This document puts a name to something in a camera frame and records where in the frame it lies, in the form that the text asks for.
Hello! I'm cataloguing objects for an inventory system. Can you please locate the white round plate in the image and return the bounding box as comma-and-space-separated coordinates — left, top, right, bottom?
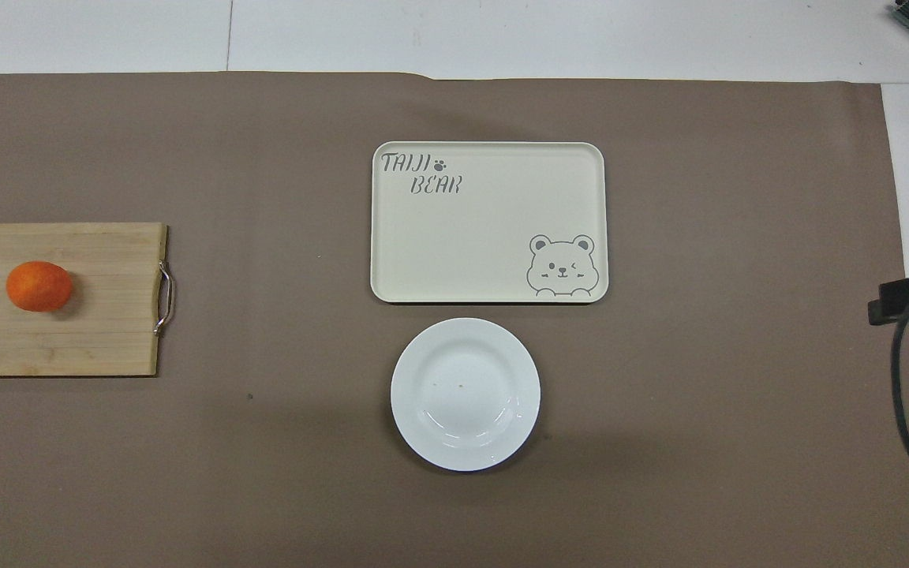
390, 317, 542, 473

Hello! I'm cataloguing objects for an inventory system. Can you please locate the cream rectangular tray bear print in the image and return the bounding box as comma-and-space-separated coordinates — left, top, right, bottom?
370, 141, 609, 304

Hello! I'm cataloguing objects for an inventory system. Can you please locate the orange fruit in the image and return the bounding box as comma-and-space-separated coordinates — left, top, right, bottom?
6, 260, 75, 313

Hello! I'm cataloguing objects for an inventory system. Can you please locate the wooden cutting board metal handle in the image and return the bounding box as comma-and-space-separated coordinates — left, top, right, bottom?
0, 222, 176, 378

